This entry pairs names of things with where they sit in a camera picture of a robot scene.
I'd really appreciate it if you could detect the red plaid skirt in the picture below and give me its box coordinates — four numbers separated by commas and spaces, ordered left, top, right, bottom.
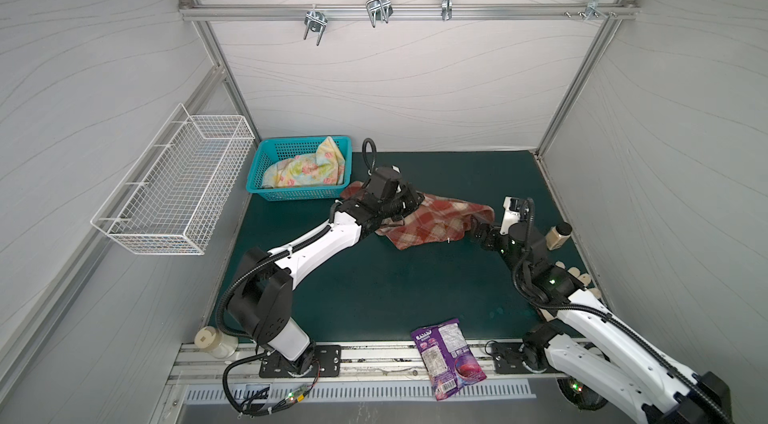
375, 194, 495, 250

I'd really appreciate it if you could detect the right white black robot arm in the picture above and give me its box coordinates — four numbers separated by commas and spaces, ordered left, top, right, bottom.
470, 218, 733, 423

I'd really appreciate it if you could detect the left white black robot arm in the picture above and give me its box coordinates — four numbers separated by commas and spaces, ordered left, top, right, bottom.
214, 166, 425, 374

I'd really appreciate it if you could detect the small jar black lid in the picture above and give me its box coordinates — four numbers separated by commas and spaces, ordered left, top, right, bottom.
545, 222, 573, 251

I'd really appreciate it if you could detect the floral yellow skirt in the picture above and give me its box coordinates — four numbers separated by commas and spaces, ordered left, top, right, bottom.
261, 136, 346, 189

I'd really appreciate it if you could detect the beige work glove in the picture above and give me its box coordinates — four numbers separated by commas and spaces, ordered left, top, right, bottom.
538, 261, 603, 322

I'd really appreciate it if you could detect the teal plastic basket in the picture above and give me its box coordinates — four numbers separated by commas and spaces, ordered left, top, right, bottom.
246, 136, 353, 201

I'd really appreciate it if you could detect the purple snack bag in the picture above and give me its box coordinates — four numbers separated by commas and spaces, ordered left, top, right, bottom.
411, 318, 487, 401

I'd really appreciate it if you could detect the middle metal hook clamp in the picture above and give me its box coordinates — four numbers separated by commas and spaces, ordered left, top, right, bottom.
365, 0, 393, 28

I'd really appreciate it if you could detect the metal hook clamp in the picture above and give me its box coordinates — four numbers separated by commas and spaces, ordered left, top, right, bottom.
365, 0, 393, 28
303, 9, 328, 46

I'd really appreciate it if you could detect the left metal hook clamp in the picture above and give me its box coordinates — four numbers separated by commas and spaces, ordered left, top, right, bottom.
303, 9, 328, 46

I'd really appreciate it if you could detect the small metal hook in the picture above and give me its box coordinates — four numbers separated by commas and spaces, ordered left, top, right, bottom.
441, 0, 453, 22

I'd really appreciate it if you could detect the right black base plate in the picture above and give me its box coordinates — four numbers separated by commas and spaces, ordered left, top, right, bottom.
485, 340, 542, 375

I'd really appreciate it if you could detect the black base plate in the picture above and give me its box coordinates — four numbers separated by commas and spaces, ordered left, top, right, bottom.
485, 340, 542, 375
259, 342, 341, 379

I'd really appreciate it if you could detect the right base cable bundle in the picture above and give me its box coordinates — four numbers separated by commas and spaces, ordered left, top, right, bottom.
556, 377, 610, 412

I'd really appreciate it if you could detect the base cable bundle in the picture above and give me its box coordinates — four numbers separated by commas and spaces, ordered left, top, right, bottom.
556, 377, 610, 412
220, 351, 322, 417

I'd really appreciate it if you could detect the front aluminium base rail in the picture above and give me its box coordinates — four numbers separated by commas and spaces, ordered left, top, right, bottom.
166, 336, 601, 386

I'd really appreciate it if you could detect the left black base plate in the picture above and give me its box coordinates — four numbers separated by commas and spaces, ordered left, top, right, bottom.
259, 342, 341, 379

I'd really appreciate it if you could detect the white wire basket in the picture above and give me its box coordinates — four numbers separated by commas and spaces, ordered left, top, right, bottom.
90, 104, 255, 255

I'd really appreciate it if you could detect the horizontal aluminium rail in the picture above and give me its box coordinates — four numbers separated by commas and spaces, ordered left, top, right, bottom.
180, 1, 641, 22

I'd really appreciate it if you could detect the right metal bracket clamp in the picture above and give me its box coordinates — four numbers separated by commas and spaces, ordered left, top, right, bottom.
563, 0, 618, 22

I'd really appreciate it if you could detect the left base cable bundle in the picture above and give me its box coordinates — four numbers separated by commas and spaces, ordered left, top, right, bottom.
220, 351, 322, 417

